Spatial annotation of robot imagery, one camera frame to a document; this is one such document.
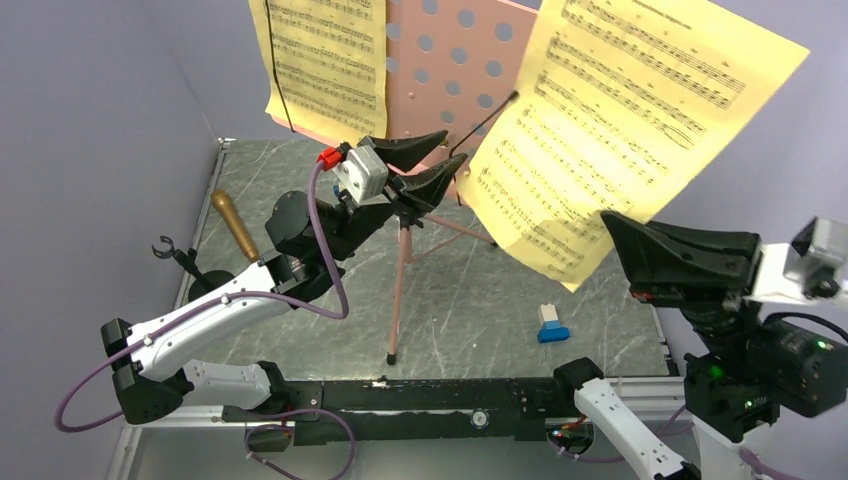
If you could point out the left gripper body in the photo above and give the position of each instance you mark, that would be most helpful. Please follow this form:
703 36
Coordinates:
370 217

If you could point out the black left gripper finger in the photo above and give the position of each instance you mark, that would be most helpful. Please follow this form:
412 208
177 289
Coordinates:
404 153
422 192

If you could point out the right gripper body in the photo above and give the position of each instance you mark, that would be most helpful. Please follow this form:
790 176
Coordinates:
717 323

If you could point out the pink music stand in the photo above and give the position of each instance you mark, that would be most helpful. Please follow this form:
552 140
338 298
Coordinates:
404 236

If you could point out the yellow sheet music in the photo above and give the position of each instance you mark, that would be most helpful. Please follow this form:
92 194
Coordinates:
326 63
619 106

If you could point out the gold microphone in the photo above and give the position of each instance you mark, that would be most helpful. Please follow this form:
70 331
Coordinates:
223 203

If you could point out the black microphone stand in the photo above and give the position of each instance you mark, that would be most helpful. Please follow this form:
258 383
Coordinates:
202 283

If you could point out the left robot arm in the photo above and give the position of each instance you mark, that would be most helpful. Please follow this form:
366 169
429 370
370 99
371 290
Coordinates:
155 370

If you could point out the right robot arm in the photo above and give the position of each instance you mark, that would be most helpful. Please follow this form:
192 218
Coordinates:
734 394

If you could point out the blue white toy block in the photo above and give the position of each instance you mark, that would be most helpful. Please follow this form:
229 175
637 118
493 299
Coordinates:
551 328

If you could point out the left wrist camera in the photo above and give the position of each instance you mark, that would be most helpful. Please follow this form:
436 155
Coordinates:
359 172

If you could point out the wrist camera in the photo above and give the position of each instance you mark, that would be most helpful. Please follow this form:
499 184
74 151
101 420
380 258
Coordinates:
359 172
809 270

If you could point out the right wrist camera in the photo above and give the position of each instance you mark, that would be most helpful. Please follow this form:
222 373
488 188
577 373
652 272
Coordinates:
809 270

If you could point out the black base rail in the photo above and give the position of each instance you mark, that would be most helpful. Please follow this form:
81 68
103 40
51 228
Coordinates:
521 409

